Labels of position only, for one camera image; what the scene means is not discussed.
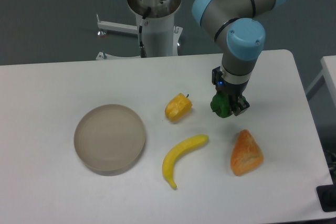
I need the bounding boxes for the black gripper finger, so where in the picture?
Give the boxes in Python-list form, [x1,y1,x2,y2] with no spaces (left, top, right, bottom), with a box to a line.
[230,96,250,116]

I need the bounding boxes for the black device at edge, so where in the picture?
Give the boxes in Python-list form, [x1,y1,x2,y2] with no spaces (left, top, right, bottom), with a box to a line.
[316,185,335,212]

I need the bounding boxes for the yellow pepper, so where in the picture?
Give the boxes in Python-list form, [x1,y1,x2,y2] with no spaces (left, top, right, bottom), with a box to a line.
[164,93,193,122]

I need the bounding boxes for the black cable on pedestal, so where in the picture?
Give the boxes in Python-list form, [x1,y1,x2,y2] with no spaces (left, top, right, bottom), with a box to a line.
[138,7,151,58]

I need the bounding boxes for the orange bread wedge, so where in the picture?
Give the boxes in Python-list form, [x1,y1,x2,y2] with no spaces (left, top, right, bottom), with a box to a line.
[230,129,264,176]

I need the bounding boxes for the green pepper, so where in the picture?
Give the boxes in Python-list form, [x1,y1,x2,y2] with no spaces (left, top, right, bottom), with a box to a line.
[210,92,232,118]

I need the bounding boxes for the yellow banana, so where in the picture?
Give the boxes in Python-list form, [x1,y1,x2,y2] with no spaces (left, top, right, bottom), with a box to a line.
[162,134,209,190]

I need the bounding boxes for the white side table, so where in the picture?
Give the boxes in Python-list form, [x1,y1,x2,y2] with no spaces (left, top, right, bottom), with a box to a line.
[305,55,336,105]

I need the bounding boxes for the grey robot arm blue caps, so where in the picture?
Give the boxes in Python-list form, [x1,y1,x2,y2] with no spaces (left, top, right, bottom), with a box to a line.
[127,0,286,118]

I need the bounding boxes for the beige round plate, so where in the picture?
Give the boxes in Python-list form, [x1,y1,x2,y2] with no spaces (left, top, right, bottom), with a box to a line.
[73,104,146,176]

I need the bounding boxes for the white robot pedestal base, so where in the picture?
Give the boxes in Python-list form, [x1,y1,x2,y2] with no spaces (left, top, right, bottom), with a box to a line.
[97,0,183,58]

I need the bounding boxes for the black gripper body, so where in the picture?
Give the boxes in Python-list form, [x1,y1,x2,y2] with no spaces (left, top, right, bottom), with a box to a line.
[212,67,248,103]

